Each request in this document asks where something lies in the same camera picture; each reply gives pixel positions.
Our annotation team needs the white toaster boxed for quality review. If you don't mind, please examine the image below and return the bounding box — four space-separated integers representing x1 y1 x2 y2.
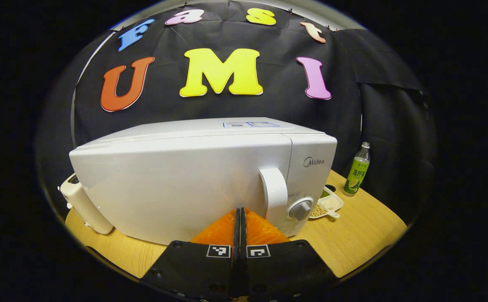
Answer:
59 173 114 235

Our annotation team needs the green label drink bottle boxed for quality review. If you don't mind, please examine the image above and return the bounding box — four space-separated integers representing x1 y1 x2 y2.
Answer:
343 142 371 197

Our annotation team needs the white microwave oven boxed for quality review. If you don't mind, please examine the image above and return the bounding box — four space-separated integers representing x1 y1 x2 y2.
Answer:
69 117 338 246

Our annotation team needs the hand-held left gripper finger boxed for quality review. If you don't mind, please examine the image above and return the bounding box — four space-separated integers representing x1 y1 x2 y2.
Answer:
140 208 241 302
241 207 340 302

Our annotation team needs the white divided bean dish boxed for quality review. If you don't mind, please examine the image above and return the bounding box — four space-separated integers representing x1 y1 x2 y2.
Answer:
309 185 344 220

